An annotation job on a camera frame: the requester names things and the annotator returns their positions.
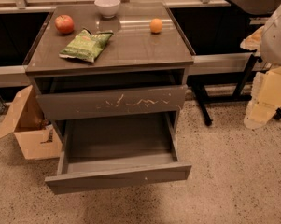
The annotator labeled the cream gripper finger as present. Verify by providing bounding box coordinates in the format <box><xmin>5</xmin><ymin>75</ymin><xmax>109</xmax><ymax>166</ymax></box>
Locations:
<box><xmin>244</xmin><ymin>66</ymin><xmax>281</xmax><ymax>129</ymax></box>

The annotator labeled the grey drawer cabinet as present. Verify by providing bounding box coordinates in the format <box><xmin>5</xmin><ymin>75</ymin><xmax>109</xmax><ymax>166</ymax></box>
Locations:
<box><xmin>27</xmin><ymin>3</ymin><xmax>192</xmax><ymax>137</ymax></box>

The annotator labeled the orange fruit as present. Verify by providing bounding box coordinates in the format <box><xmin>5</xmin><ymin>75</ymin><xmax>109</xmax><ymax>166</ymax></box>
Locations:
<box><xmin>149</xmin><ymin>19</ymin><xmax>162</xmax><ymax>34</ymax></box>

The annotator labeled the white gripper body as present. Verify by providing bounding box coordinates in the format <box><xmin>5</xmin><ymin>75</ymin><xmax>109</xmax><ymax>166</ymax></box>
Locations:
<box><xmin>240</xmin><ymin>26</ymin><xmax>263</xmax><ymax>51</ymax></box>

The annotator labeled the red apple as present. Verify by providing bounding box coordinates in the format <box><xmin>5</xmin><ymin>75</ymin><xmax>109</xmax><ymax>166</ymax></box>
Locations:
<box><xmin>54</xmin><ymin>15</ymin><xmax>74</xmax><ymax>34</ymax></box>

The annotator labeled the scratched grey upper drawer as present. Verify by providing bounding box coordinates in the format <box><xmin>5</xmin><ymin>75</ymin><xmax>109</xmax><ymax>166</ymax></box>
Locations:
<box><xmin>36</xmin><ymin>85</ymin><xmax>187</xmax><ymax>120</ymax></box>

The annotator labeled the white bowl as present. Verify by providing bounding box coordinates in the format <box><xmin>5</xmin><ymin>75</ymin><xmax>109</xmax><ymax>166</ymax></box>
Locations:
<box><xmin>94</xmin><ymin>0</ymin><xmax>120</xmax><ymax>18</ymax></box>

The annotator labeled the black side table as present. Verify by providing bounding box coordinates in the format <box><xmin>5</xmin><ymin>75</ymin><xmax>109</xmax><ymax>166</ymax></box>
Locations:
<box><xmin>189</xmin><ymin>0</ymin><xmax>281</xmax><ymax>126</ymax></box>

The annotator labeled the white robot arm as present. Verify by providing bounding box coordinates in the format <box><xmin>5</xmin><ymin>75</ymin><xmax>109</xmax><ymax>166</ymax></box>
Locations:
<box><xmin>241</xmin><ymin>4</ymin><xmax>281</xmax><ymax>129</ymax></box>

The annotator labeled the open grey lower drawer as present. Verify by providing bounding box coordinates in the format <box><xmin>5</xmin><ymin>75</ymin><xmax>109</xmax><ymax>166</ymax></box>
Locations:
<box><xmin>45</xmin><ymin>112</ymin><xmax>191</xmax><ymax>194</ymax></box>

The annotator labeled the open cardboard box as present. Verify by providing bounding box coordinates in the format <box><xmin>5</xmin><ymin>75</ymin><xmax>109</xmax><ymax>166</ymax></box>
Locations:
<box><xmin>0</xmin><ymin>85</ymin><xmax>62</xmax><ymax>160</ymax></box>

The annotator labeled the green jalapeno chip bag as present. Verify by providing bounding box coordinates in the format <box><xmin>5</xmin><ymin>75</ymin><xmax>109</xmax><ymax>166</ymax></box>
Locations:
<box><xmin>59</xmin><ymin>29</ymin><xmax>114</xmax><ymax>63</ymax></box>

